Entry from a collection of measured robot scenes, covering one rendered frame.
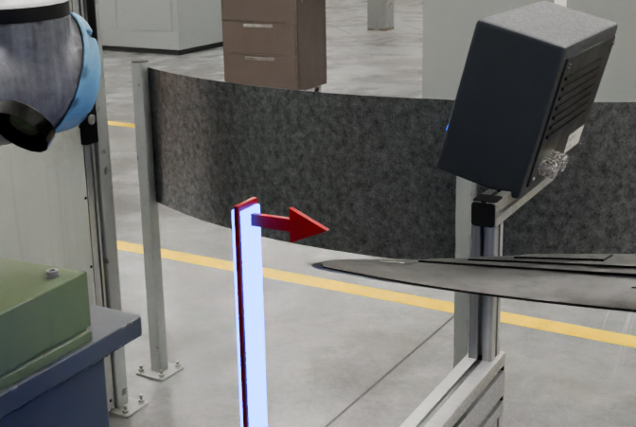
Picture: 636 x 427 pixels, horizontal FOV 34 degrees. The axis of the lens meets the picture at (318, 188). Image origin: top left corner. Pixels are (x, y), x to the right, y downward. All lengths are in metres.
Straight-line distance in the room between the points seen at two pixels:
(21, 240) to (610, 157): 1.42
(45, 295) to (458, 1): 6.30
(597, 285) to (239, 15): 7.00
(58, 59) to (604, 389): 2.44
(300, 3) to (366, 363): 4.40
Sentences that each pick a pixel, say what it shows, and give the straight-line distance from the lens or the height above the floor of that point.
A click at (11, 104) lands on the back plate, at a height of 1.35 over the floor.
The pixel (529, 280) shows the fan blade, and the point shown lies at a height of 1.18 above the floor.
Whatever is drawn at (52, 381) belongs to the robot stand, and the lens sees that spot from 0.94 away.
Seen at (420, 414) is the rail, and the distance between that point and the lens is 1.12.
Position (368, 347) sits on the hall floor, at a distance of 3.38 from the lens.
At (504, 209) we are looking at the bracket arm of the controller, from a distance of 1.22.
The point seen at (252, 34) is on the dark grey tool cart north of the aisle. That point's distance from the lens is 7.47.
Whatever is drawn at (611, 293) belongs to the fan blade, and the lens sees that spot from 0.56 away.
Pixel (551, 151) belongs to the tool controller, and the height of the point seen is 1.09.
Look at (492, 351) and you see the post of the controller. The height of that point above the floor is 0.87.
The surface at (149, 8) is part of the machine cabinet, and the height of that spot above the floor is 0.45.
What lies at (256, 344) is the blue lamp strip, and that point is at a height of 1.09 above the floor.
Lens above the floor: 1.38
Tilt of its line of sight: 15 degrees down
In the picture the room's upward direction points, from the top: 1 degrees counter-clockwise
